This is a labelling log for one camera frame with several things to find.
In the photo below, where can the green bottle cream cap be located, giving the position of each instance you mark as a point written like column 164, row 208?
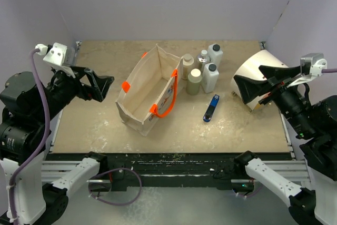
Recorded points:
column 193, row 82

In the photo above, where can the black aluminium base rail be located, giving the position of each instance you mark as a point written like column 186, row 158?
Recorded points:
column 178, row 170

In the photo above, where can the white bottle black cap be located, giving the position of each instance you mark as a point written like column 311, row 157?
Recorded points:
column 209, row 77

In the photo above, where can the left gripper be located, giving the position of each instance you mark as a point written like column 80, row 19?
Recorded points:
column 99, row 84

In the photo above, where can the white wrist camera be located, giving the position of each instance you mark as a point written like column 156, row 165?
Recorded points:
column 311, row 66
column 56, row 56

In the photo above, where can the cream bottle wooden cap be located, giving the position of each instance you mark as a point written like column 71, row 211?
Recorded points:
column 188, row 63

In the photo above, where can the white cylindrical container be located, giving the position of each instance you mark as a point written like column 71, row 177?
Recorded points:
column 250, row 69

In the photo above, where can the canvas tote bag orange handles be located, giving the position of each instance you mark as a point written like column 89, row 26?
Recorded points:
column 150, row 91

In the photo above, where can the white square bottle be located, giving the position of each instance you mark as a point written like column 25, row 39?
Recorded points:
column 215, row 54

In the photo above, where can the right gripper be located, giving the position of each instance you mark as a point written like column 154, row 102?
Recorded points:
column 277, row 78

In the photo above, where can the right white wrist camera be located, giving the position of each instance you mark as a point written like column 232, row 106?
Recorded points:
column 311, row 66

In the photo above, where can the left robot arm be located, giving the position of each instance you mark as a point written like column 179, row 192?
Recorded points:
column 25, row 126

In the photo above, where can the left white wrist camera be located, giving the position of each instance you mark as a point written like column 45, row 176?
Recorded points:
column 56, row 56

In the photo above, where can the clear bottle silver cap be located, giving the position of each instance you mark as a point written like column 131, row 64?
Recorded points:
column 202, row 59

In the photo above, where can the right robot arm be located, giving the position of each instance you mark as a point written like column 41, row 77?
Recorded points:
column 314, row 124

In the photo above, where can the blue stapler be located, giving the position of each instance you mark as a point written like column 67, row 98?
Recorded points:
column 211, row 108

